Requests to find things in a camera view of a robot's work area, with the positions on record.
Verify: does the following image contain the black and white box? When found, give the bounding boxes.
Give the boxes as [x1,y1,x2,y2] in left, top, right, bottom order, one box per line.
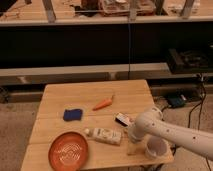
[115,113,132,127]

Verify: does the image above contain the blue power adapter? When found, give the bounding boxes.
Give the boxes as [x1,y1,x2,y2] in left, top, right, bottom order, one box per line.
[166,94,185,108]

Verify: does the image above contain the blue hanging cable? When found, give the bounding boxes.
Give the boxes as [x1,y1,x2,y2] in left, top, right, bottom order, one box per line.
[127,13,132,80]

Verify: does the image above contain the white lotion bottle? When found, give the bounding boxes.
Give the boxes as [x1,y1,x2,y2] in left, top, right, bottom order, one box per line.
[85,128,122,145]

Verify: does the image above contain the black floor cables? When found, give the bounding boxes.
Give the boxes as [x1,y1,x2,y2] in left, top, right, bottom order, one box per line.
[156,73,213,171]

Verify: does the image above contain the orange carrot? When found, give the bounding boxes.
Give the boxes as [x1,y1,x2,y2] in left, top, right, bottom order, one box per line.
[93,96,114,111]

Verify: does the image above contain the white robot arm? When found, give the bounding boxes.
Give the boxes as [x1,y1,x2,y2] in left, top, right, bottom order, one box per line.
[127,106,213,161]

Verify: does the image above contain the black equipment case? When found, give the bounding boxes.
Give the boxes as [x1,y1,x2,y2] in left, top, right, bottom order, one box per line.
[166,49,213,74]

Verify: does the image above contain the wooden table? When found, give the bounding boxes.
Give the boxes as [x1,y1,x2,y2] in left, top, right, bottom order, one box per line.
[20,79,175,171]

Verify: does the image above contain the white plastic cup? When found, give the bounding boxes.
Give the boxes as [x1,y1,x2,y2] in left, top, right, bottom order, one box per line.
[145,136,167,159]

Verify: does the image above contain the orange ceramic bowl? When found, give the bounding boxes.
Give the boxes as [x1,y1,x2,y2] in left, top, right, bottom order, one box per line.
[48,132,88,171]

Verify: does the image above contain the blue sponge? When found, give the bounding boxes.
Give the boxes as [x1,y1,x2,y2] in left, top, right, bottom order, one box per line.
[63,109,83,121]

